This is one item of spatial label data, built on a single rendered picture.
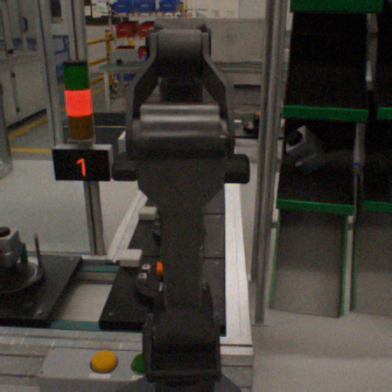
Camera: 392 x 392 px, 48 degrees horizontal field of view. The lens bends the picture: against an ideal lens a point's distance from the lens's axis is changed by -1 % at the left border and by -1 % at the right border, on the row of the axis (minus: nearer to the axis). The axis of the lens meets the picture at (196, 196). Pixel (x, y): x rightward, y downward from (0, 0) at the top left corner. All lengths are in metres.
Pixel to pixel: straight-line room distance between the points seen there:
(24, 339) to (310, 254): 0.56
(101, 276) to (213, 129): 0.79
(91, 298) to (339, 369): 0.54
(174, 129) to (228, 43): 7.79
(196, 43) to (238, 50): 7.73
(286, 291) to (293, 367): 0.16
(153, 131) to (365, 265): 0.67
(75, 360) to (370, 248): 0.59
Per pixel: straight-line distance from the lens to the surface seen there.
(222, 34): 8.11
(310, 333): 1.04
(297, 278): 0.89
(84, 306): 1.02
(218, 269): 1.02
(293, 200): 0.78
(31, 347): 0.88
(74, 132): 0.96
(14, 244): 0.99
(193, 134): 0.33
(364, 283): 0.92
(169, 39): 0.39
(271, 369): 0.94
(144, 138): 0.33
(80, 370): 0.81
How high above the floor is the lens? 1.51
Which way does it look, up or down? 23 degrees down
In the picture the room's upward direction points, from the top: straight up
